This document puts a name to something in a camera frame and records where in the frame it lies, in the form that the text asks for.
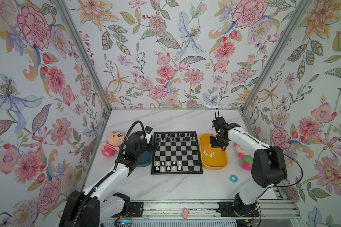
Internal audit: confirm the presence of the pink toy left side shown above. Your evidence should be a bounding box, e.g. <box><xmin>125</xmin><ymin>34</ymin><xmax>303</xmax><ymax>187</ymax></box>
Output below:
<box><xmin>101</xmin><ymin>131</ymin><xmax>125</xmax><ymax>157</ymax></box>

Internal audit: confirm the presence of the aluminium frame post left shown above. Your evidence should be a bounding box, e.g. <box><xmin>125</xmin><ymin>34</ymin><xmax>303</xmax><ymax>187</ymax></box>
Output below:
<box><xmin>54</xmin><ymin>0</ymin><xmax>112</xmax><ymax>112</ymax></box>

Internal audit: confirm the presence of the black corrugated cable hose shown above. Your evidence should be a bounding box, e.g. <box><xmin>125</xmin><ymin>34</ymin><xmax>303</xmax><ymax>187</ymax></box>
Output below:
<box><xmin>113</xmin><ymin>120</ymin><xmax>145</xmax><ymax>171</ymax></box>

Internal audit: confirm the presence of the aluminium frame post right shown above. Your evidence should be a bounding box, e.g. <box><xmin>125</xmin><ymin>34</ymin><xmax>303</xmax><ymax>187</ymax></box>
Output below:
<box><xmin>240</xmin><ymin>0</ymin><xmax>310</xmax><ymax>113</ymax></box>

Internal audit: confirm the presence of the pink small toy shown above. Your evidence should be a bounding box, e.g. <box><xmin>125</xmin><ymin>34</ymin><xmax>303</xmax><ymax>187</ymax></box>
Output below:
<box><xmin>182</xmin><ymin>208</ymin><xmax>189</xmax><ymax>220</ymax></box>

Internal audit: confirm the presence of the black white chess board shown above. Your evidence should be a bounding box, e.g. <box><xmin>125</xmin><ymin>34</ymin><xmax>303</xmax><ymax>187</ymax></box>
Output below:
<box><xmin>151</xmin><ymin>131</ymin><xmax>203</xmax><ymax>175</ymax></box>

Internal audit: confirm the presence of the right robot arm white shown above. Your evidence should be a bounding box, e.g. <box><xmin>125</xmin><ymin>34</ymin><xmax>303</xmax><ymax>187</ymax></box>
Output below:
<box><xmin>210</xmin><ymin>116</ymin><xmax>288</xmax><ymax>216</ymax></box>

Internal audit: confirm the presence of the yellow plastic bin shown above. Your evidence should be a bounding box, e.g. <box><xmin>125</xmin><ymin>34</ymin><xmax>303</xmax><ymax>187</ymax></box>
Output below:
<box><xmin>199</xmin><ymin>134</ymin><xmax>228</xmax><ymax>170</ymax></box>

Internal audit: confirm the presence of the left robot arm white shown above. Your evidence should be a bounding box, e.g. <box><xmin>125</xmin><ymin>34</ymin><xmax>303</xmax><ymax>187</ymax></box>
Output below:
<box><xmin>59</xmin><ymin>129</ymin><xmax>161</xmax><ymax>227</ymax></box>

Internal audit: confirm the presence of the aluminium frame post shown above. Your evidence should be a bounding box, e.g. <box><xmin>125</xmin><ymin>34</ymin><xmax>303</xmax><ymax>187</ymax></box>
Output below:
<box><xmin>54</xmin><ymin>0</ymin><xmax>112</xmax><ymax>112</ymax></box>
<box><xmin>240</xmin><ymin>0</ymin><xmax>310</xmax><ymax>113</ymax></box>

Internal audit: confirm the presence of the plush doll toy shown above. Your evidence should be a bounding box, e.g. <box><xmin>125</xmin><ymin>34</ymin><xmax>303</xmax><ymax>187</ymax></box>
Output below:
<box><xmin>234</xmin><ymin>143</ymin><xmax>253</xmax><ymax>171</ymax></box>

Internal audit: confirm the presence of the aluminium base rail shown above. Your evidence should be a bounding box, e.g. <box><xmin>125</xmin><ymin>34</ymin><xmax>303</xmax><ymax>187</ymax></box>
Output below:
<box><xmin>127</xmin><ymin>199</ymin><xmax>301</xmax><ymax>220</ymax></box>

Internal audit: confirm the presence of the teal plastic bin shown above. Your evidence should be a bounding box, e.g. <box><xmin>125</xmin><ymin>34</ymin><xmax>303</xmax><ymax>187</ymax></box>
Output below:
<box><xmin>137</xmin><ymin>139</ymin><xmax>153</xmax><ymax>167</ymax></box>

